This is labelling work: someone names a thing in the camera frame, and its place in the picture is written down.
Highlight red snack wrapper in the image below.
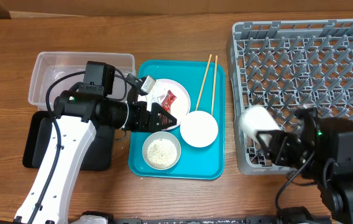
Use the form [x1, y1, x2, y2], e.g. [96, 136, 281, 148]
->
[162, 90, 177, 113]

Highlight white round plate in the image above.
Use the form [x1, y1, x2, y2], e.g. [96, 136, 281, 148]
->
[135, 78, 191, 131]

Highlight grey metal bowl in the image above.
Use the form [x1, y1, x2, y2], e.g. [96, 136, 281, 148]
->
[142, 131, 181, 170]

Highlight white rice pile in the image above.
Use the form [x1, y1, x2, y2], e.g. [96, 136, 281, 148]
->
[147, 139, 178, 169]

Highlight white shallow bowl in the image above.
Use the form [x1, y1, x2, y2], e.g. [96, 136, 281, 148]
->
[180, 111, 219, 147]

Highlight white cup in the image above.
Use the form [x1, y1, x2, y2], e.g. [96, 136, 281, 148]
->
[237, 105, 281, 144]

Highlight wooden chopstick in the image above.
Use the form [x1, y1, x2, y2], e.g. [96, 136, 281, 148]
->
[195, 54, 212, 111]
[211, 55, 218, 116]

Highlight white tissue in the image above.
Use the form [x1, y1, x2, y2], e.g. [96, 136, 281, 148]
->
[137, 81, 167, 111]

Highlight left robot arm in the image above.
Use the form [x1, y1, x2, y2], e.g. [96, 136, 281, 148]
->
[13, 61, 177, 223]

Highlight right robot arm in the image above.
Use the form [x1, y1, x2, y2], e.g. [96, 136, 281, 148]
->
[255, 108, 353, 223]

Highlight grey dishwasher rack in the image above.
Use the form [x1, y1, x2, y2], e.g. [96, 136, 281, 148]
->
[226, 18, 353, 175]

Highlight teal plastic serving tray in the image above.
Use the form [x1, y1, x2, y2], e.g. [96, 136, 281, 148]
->
[128, 60, 225, 180]

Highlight black plastic tray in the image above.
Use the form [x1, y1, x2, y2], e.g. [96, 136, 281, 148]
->
[22, 111, 115, 171]

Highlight clear plastic bin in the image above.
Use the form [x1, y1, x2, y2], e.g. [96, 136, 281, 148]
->
[28, 52, 136, 111]

